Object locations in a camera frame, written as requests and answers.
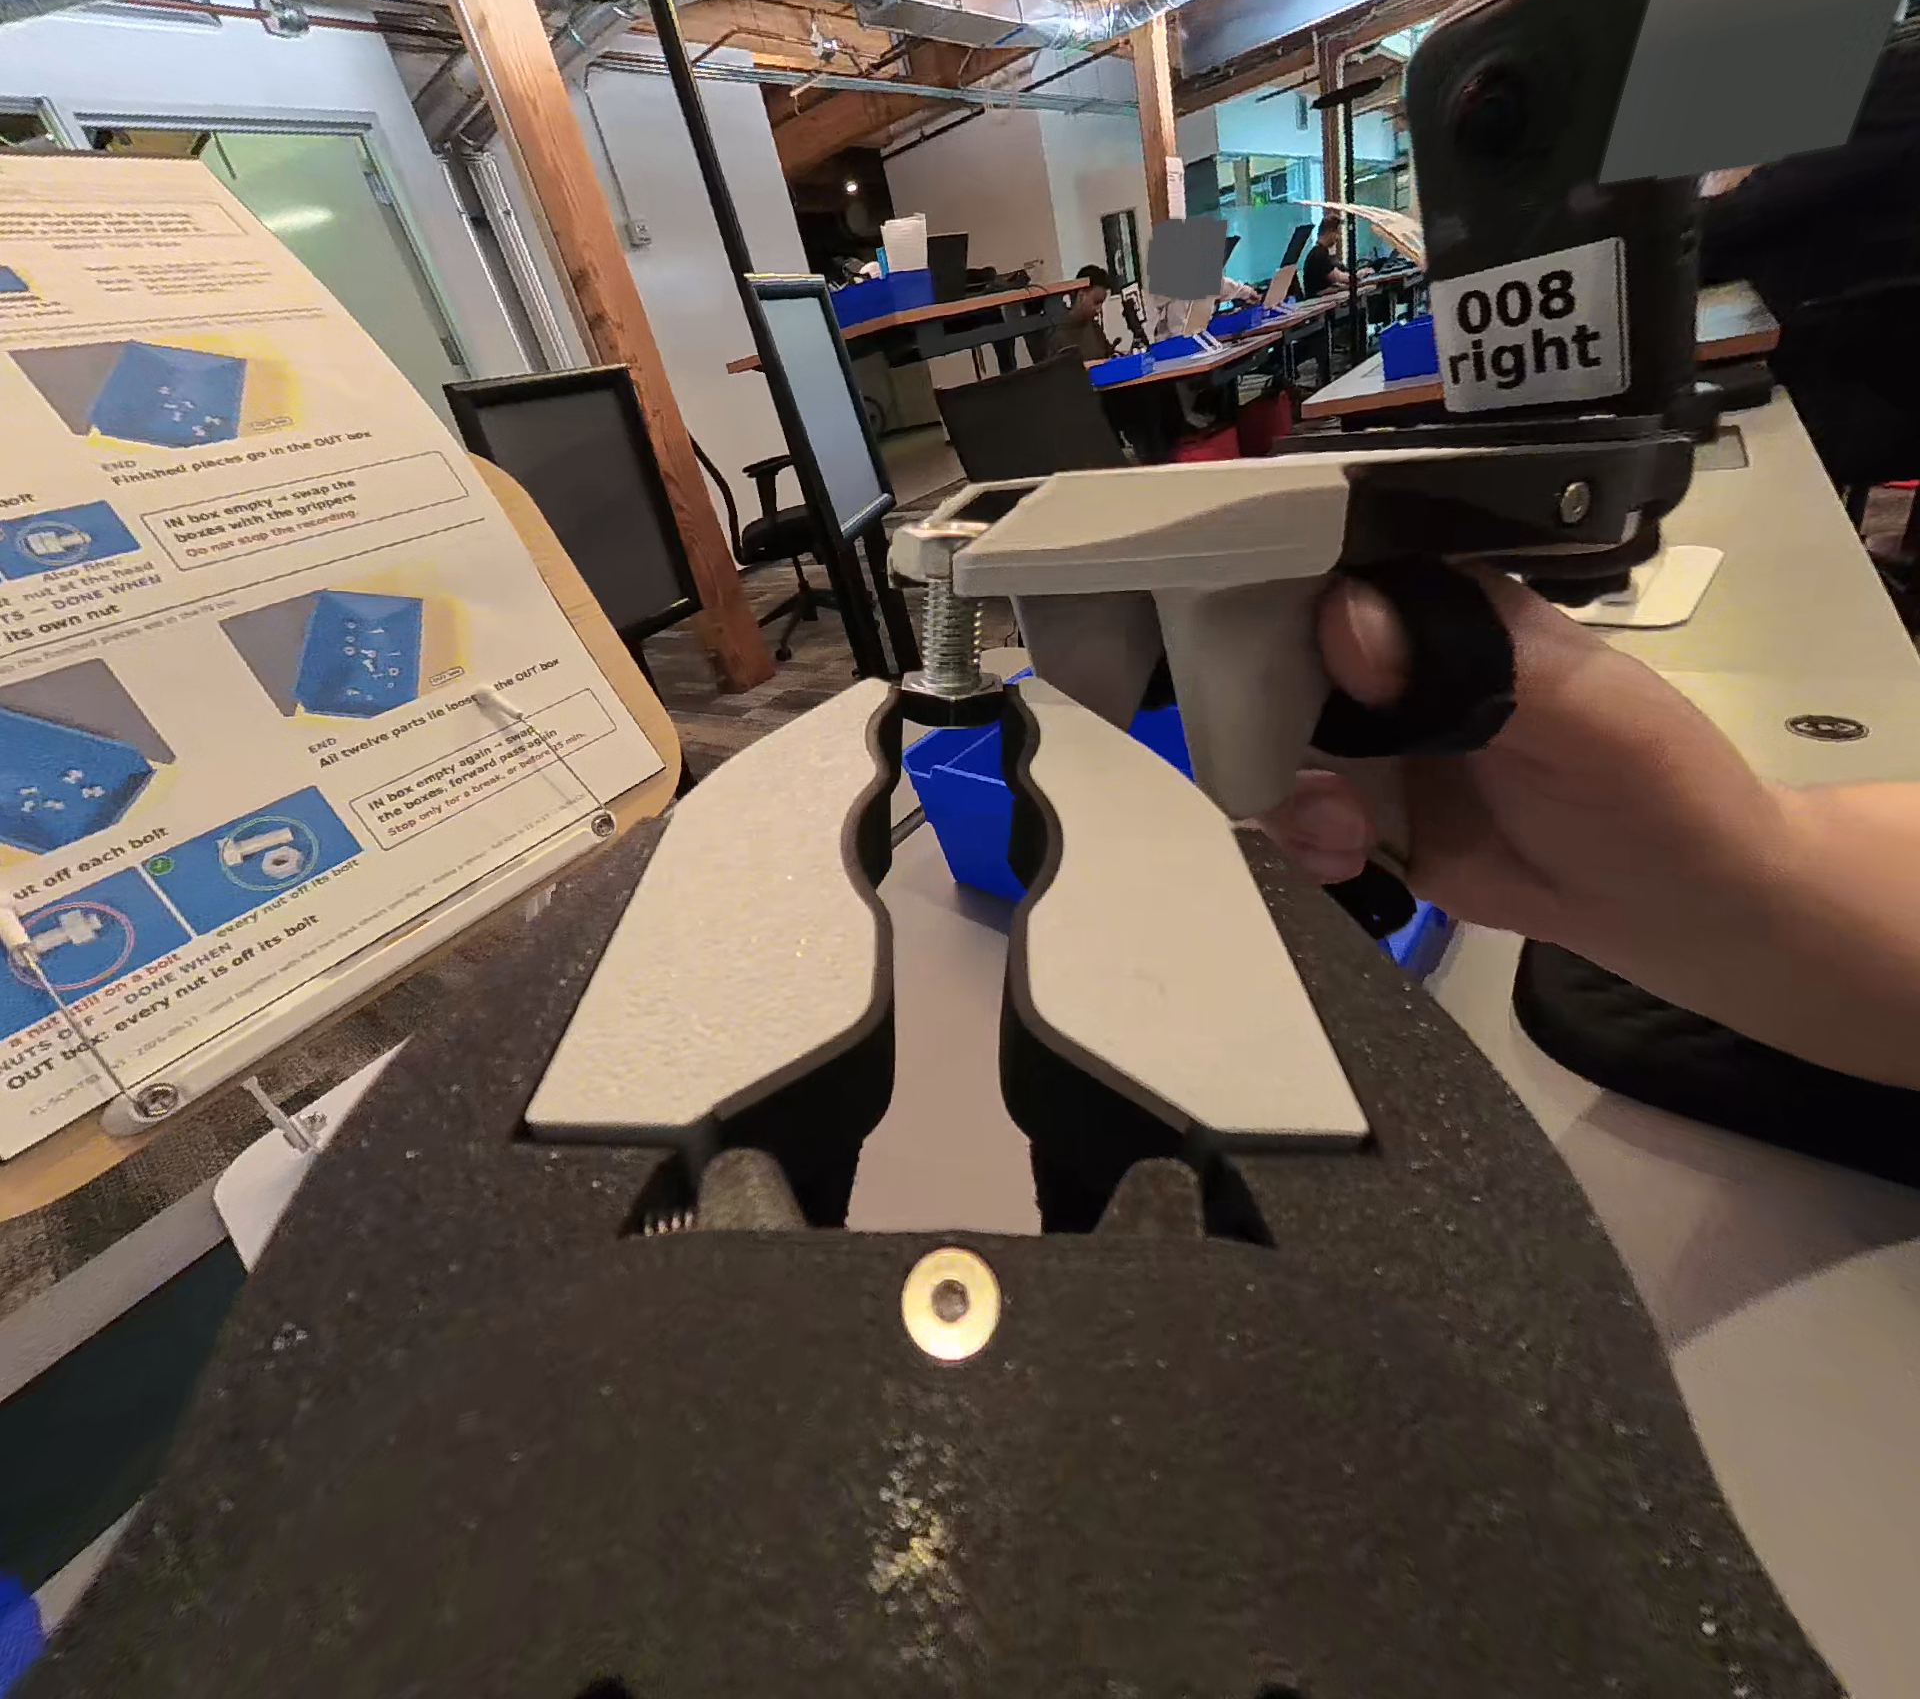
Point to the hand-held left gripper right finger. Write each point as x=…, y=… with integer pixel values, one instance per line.
x=1170, y=980

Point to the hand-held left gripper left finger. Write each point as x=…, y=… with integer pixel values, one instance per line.
x=721, y=950

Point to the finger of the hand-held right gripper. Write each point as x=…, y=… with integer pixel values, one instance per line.
x=1141, y=530
x=982, y=502

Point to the thick silver hex bolt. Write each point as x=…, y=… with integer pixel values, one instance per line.
x=948, y=626

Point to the person's right hand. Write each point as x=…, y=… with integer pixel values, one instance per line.
x=1560, y=770

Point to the white flat stand base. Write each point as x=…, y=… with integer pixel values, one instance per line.
x=1664, y=590

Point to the wooden top desk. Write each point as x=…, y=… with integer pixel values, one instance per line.
x=961, y=314

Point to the black desk grommet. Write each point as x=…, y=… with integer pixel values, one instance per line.
x=1826, y=728

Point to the wooden support column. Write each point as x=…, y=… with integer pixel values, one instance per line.
x=1154, y=124
x=563, y=228

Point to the white board stand base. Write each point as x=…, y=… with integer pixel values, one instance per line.
x=285, y=1190

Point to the black foam wrist pad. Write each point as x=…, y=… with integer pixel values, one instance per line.
x=1680, y=1070

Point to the wooden instruction board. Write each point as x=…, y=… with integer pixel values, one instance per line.
x=300, y=620

